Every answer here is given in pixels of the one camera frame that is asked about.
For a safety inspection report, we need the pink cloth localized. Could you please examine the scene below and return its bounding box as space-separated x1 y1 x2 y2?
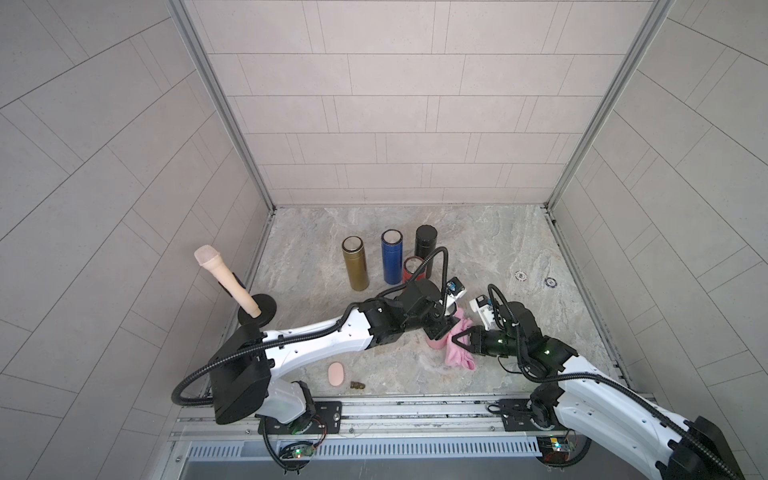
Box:
444 308 476 371

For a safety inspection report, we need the pink thermos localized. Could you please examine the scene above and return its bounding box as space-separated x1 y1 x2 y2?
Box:
426 331 448 350

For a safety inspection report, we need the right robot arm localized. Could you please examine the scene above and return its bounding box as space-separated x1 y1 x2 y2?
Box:
453 295 743 479

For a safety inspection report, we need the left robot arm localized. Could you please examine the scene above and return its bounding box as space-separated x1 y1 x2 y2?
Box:
171 278 466 426

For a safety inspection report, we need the red thermos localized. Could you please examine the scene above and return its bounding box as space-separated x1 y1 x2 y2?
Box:
403 256 424 282

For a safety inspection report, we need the black thermos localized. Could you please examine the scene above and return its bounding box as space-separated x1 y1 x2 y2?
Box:
414 224 438 260

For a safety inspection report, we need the blue thermos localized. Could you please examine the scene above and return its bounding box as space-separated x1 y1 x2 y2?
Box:
381 229 403 285

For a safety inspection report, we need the gold thermos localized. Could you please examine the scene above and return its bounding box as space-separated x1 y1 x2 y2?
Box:
341 235 369 291

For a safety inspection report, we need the pink oval soap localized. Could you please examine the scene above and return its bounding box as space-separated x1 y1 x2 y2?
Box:
327 362 345 387

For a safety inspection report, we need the right circuit board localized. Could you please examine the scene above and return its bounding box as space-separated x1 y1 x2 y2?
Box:
536 437 572 465

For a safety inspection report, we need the circuit board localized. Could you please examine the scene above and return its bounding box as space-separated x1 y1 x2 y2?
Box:
536 437 572 465
279 441 316 462

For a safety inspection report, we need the beige microphone-shaped holder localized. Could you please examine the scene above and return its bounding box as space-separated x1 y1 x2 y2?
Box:
194 245 277 327

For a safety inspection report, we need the left circuit board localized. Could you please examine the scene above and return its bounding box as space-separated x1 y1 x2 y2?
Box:
279 441 316 462

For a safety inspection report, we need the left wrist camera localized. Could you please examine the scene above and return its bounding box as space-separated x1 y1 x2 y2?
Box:
446 277 466 307

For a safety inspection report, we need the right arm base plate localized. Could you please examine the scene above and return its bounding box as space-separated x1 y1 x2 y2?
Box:
486 398 566 432

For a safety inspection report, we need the aluminium front rail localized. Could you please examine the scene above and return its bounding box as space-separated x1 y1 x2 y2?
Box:
170 392 670 444

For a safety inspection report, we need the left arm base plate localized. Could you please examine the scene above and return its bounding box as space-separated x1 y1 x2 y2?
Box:
258 401 343 435

